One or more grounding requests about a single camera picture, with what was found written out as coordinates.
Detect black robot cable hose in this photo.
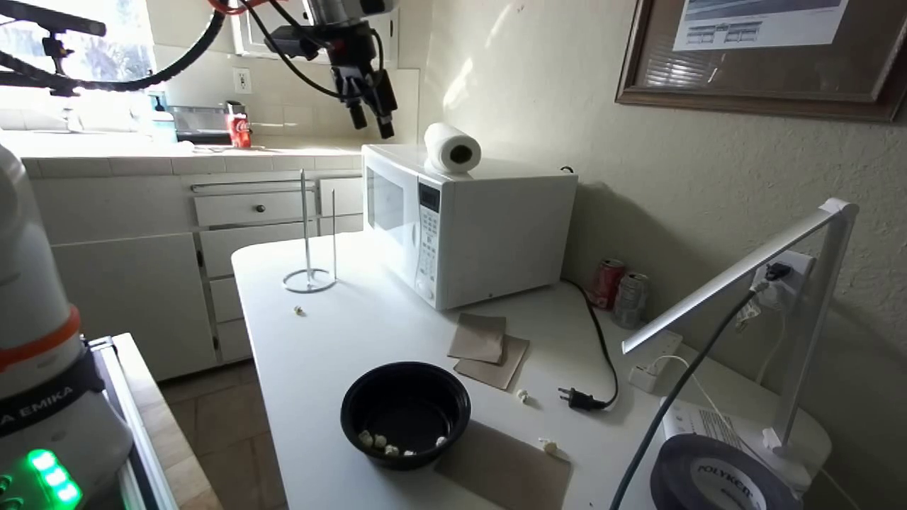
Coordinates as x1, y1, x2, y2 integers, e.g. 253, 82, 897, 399
54, 0, 343, 103

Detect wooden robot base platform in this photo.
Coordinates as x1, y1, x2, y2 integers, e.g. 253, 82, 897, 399
82, 330, 224, 510

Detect white kitchen cabinet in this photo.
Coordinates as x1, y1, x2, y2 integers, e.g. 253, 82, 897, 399
22, 151, 365, 382

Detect white microwave oven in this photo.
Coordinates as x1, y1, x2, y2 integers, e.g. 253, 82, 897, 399
361, 143, 581, 315

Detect white paper towel holder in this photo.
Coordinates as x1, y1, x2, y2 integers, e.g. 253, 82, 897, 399
619, 196, 863, 476

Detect black tape roll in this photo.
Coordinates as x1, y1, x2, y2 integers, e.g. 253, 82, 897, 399
649, 433, 805, 510

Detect thick black power cable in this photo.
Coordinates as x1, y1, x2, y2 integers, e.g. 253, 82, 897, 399
608, 263, 796, 510

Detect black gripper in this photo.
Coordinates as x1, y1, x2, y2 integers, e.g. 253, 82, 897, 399
323, 24, 399, 143

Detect red bottle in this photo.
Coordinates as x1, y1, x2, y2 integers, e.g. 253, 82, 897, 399
224, 99, 256, 151

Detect white wall outlet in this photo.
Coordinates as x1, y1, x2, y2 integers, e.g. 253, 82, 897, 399
749, 250, 816, 307

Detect red soda can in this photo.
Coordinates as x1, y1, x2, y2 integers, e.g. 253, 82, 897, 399
586, 260, 629, 311

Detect brown framed picture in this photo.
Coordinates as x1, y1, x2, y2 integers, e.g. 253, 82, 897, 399
615, 0, 907, 126

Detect large brown cardboard sheet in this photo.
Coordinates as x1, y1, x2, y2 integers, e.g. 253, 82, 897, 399
433, 419, 575, 510

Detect dark tray on counter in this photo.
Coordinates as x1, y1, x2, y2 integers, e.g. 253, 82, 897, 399
168, 103, 232, 148

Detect wire paper towel holder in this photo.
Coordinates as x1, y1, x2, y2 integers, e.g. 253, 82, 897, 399
280, 170, 340, 298

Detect white tissue roll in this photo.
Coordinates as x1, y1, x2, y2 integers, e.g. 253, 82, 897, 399
422, 120, 486, 179

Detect small brown cardboard piece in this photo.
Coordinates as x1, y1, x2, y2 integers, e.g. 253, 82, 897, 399
445, 311, 510, 366
453, 334, 533, 393

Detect black microwave power cord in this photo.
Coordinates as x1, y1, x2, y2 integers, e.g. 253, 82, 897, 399
555, 280, 623, 413

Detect silver soda can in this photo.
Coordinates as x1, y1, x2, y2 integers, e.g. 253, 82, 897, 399
612, 269, 654, 330

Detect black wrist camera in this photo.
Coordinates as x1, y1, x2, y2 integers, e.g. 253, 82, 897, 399
268, 24, 328, 62

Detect black plastic bowl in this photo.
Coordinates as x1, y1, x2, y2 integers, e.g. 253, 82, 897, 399
337, 361, 474, 473

